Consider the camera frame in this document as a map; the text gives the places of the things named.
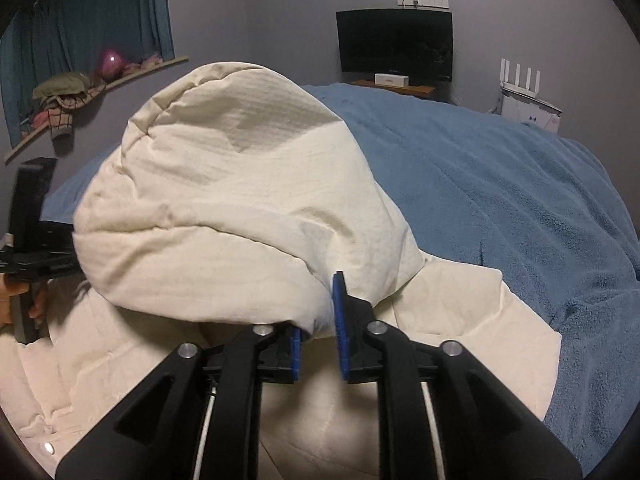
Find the wooden monitor stand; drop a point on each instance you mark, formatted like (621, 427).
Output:
(422, 91)

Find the clothes pile on sill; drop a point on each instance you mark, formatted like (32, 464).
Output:
(150, 67)

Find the black monitor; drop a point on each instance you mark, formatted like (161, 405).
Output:
(395, 42)

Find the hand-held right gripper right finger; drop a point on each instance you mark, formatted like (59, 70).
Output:
(340, 325)

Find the white wall socket strip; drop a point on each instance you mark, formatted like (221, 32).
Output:
(425, 1)

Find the blue fleece blanket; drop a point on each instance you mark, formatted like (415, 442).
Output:
(500, 185)

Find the cream hooded jacket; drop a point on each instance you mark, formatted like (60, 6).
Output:
(225, 185)

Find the olive green garment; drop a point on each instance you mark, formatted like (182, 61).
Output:
(62, 85)

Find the teal curtain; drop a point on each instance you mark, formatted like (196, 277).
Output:
(100, 15)

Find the white cardboard box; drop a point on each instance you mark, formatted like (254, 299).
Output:
(532, 110)

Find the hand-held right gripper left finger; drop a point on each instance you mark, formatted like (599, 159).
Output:
(296, 360)

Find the pink ball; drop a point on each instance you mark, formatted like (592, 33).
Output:
(112, 64)

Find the striped sweater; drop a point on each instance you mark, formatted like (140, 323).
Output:
(65, 110)

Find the person's left hand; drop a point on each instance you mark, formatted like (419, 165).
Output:
(41, 306)

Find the white oblong speaker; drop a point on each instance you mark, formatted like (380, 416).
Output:
(391, 80)

